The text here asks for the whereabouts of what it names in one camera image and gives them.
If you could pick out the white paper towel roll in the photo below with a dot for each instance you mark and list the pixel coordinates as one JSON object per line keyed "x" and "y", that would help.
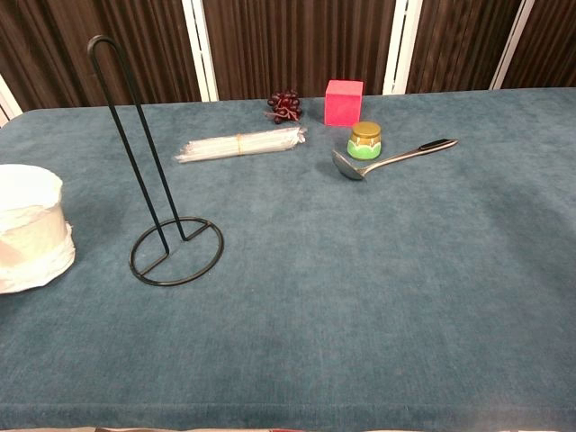
{"x": 31, "y": 225}

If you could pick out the bundle of white straws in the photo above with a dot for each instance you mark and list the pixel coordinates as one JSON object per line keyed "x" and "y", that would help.
{"x": 238, "y": 145}

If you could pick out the blue tablecloth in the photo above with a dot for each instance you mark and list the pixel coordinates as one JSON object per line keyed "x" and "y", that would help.
{"x": 337, "y": 292}

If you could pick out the green jar with gold lid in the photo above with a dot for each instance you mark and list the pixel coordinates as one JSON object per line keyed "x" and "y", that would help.
{"x": 365, "y": 141}

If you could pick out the dark red grape bunch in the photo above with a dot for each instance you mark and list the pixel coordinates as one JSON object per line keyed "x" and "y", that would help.
{"x": 284, "y": 104}

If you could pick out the pink cube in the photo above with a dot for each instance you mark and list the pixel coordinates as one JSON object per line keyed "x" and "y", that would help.
{"x": 343, "y": 105}

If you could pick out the dark brown ribbed partition panel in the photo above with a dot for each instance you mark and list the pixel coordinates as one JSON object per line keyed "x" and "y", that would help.
{"x": 54, "y": 49}
{"x": 297, "y": 45}
{"x": 463, "y": 45}
{"x": 553, "y": 45}

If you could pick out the white partition frame post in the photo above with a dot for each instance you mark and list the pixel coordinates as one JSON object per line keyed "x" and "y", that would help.
{"x": 513, "y": 45}
{"x": 200, "y": 49}
{"x": 402, "y": 45}
{"x": 8, "y": 103}

